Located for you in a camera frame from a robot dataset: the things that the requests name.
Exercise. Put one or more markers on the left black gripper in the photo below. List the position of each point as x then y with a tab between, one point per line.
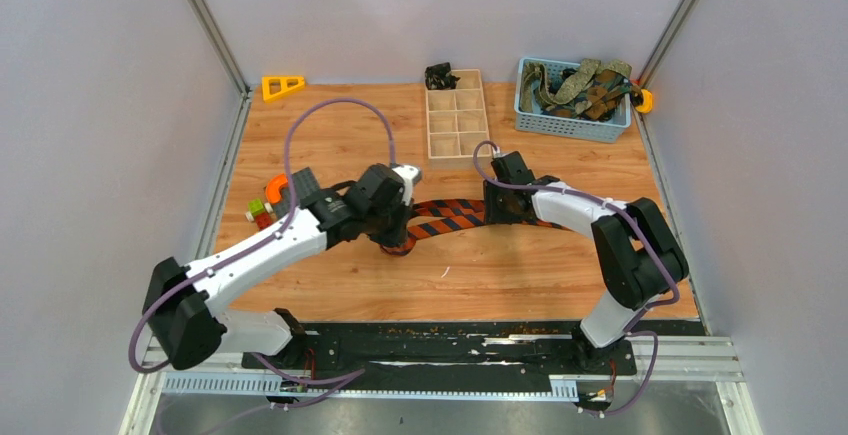
399	236

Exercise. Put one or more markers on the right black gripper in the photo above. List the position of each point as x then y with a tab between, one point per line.
492	215

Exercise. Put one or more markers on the orange navy striped tie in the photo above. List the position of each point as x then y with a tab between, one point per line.
453	215

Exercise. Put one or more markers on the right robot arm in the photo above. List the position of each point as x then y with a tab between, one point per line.
641	261

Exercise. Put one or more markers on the grey building baseplate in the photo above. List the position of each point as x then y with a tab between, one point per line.
304	183

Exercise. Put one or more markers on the wooden compartment box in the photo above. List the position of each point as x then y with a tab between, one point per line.
456	122

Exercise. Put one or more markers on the orange curved block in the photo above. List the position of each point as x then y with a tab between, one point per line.
274	188

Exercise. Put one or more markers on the green and red toy blocks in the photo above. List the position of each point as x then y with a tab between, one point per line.
260	213

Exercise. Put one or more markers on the blue plastic basket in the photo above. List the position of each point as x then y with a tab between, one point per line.
535	122

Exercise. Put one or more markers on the olive patterned tie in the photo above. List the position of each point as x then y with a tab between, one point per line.
541	85

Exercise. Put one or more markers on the rolled black tie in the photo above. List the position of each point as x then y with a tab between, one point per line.
440	77

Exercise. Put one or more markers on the brown teal patterned tie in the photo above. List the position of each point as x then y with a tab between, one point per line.
598	100

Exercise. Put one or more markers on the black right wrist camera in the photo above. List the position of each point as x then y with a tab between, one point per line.
511	169

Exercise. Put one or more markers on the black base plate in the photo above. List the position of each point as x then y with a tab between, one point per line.
443	356

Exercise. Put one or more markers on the yellow triangle bracket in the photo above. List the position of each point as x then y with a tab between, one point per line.
274	88

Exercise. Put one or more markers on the yellow orange corner bracket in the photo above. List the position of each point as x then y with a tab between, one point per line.
642	99

